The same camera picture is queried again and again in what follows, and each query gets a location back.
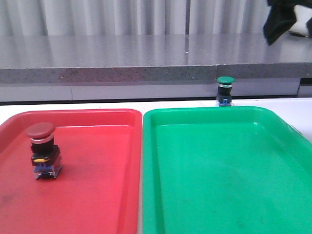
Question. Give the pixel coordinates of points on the red mushroom push button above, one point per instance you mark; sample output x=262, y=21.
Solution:
x=46, y=158

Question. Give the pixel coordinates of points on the green plastic tray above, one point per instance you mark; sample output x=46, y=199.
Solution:
x=225, y=170

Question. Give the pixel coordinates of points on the green mushroom push button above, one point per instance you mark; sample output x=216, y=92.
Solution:
x=224, y=97

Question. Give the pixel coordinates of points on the red plastic tray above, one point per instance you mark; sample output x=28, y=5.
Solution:
x=97, y=189

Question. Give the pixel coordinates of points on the grey speckled stone counter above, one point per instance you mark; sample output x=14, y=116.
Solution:
x=91, y=68

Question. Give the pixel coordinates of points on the white pleated curtain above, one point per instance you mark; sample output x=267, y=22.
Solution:
x=130, y=17

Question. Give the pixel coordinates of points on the white container on counter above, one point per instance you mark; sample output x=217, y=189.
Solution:
x=303, y=15

